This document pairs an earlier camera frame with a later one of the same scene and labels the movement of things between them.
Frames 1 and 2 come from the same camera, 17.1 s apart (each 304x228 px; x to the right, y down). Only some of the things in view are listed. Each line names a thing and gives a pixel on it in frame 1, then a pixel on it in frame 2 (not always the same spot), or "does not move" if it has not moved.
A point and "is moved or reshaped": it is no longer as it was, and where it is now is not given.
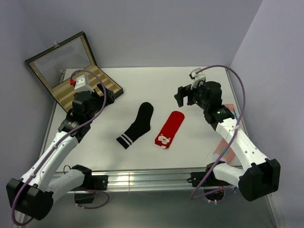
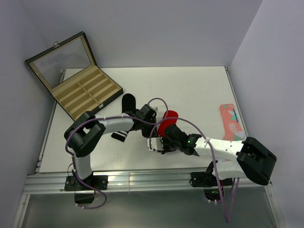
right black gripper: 184,91 to 165,149
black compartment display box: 68,67 does not move
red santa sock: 166,135 is moved or reshaped
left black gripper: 100,99 to 145,134
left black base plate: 99,182 does not move
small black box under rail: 84,198 does not move
